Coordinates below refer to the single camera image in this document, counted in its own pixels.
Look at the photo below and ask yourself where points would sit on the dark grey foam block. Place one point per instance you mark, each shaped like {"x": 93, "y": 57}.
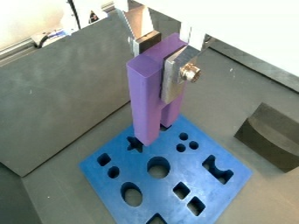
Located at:
{"x": 270, "y": 133}

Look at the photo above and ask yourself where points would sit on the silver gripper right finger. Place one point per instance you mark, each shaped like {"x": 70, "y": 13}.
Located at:
{"x": 181, "y": 66}

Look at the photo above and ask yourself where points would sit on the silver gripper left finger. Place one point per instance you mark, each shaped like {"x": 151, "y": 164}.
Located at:
{"x": 142, "y": 33}

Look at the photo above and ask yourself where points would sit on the purple double-square block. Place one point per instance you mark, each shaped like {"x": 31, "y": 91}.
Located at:
{"x": 151, "y": 112}

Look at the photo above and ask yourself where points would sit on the blue shape-sorting board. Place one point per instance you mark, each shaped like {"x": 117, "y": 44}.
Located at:
{"x": 181, "y": 180}

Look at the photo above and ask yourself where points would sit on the white robot base with cable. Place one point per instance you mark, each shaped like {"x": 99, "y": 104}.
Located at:
{"x": 81, "y": 13}

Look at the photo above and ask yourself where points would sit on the large dark grey foam mat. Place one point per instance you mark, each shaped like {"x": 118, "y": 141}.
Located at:
{"x": 59, "y": 91}

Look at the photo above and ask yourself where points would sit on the aluminium frame rail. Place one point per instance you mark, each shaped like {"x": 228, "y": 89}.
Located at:
{"x": 17, "y": 51}

